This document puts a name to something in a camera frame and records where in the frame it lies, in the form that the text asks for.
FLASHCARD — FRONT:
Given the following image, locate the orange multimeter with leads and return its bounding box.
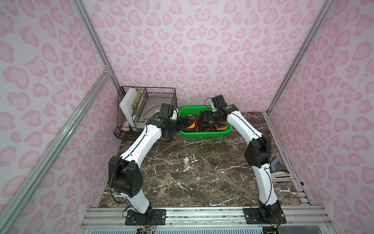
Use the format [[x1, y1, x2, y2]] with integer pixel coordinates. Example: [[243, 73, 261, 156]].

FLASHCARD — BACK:
[[215, 121, 228, 131]]

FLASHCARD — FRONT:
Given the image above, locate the yellow multimeter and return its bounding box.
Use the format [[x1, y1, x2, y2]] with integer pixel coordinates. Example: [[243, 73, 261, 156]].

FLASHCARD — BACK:
[[183, 115, 196, 132]]

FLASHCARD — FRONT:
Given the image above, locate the black clamp multimeter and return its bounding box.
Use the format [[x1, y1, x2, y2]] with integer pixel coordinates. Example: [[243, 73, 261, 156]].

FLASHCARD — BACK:
[[201, 110, 216, 132]]

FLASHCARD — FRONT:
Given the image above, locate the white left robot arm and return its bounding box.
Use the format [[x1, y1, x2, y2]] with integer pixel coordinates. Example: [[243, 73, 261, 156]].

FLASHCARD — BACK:
[[109, 103, 193, 215]]

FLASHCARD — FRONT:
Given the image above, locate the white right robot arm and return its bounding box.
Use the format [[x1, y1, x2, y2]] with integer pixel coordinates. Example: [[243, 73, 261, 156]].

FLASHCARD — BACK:
[[211, 95, 281, 218]]

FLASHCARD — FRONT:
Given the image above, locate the green plastic basket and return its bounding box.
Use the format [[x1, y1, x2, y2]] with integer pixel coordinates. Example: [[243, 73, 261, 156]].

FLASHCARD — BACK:
[[178, 105, 233, 138]]

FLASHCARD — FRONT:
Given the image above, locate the white board in rack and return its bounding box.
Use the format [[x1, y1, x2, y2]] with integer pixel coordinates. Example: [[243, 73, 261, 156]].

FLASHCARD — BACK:
[[119, 88, 137, 128]]

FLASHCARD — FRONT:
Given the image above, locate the grey blue hole punch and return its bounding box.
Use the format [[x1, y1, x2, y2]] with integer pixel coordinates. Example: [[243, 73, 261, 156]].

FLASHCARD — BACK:
[[270, 157, 283, 173]]

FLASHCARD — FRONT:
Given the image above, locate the white stapler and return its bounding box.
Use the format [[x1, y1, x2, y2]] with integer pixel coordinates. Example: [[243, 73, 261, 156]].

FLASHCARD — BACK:
[[270, 171, 294, 182]]

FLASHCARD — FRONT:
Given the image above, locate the black wire mesh rack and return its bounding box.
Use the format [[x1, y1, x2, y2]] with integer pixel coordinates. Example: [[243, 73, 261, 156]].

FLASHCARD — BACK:
[[114, 86, 178, 139]]

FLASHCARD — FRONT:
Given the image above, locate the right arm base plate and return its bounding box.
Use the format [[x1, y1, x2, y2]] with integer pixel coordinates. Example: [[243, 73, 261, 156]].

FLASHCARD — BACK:
[[243, 207, 287, 226]]

